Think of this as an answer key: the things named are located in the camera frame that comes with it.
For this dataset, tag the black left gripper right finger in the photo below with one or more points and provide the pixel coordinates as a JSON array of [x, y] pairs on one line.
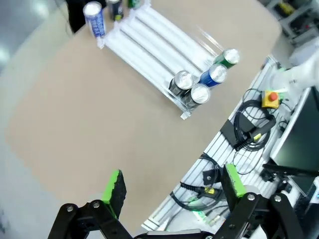
[[233, 184]]

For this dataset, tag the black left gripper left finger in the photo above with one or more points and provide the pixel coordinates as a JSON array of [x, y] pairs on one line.
[[114, 189]]

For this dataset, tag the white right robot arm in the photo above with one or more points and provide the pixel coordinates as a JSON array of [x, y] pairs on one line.
[[306, 69]]

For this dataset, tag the black power adapter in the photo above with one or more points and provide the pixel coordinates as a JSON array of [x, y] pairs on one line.
[[231, 132]]

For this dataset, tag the yellow emergency stop button box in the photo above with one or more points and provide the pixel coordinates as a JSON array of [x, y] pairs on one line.
[[270, 99]]

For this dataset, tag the black Pepsi can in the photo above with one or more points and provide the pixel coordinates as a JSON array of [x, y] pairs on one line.
[[183, 79], [115, 10], [200, 93]]

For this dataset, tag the blue Pocari Sweat can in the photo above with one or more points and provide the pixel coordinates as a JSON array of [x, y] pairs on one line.
[[217, 73], [96, 22]]

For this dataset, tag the green Chilsung cider can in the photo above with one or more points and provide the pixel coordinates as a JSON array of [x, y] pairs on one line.
[[134, 3], [230, 56]]

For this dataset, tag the clear acrylic can rack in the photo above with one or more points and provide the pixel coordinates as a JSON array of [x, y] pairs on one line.
[[149, 42]]

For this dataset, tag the grey equipment box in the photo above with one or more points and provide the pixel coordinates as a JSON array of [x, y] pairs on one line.
[[299, 22]]

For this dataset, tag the aluminium slotted base plate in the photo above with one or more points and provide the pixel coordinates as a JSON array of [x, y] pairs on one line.
[[216, 154]]

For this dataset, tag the black monitor with grey frame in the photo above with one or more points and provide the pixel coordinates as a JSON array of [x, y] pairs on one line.
[[301, 134]]

